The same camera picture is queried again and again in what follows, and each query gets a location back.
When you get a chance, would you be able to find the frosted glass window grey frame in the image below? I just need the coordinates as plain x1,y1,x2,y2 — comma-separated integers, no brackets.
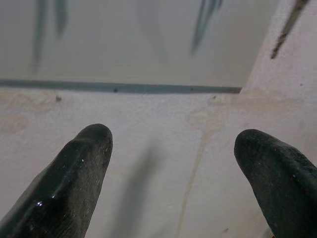
0,0,282,95

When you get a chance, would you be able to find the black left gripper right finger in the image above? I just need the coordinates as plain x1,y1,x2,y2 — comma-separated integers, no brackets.
233,128,317,238

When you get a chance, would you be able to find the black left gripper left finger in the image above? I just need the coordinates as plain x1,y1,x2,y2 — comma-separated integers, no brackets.
0,123,114,238

